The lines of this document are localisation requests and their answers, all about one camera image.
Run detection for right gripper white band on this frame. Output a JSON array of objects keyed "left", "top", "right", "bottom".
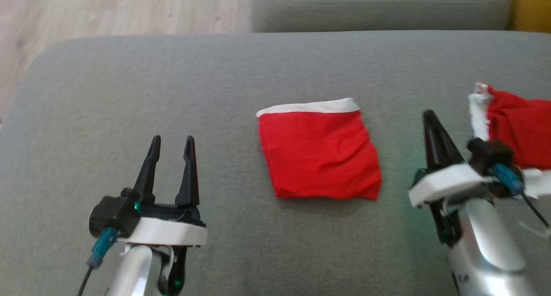
[{"left": 408, "top": 110, "right": 493, "bottom": 247}]

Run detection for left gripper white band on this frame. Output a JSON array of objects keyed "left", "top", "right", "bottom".
[{"left": 127, "top": 135, "right": 208, "bottom": 296}]

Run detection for red white basketball jersey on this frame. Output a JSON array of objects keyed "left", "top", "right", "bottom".
[{"left": 468, "top": 83, "right": 551, "bottom": 199}]

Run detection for red Bulls 23 shorts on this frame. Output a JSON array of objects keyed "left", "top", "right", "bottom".
[{"left": 256, "top": 98, "right": 383, "bottom": 201}]

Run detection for grey sofa seat cushion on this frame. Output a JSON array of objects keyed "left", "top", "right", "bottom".
[{"left": 0, "top": 30, "right": 551, "bottom": 296}]

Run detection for grey sofa back cushion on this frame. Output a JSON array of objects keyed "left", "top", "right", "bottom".
[{"left": 251, "top": 0, "right": 513, "bottom": 33}]

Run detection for yellow object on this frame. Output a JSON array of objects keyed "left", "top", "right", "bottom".
[{"left": 510, "top": 0, "right": 551, "bottom": 33}]

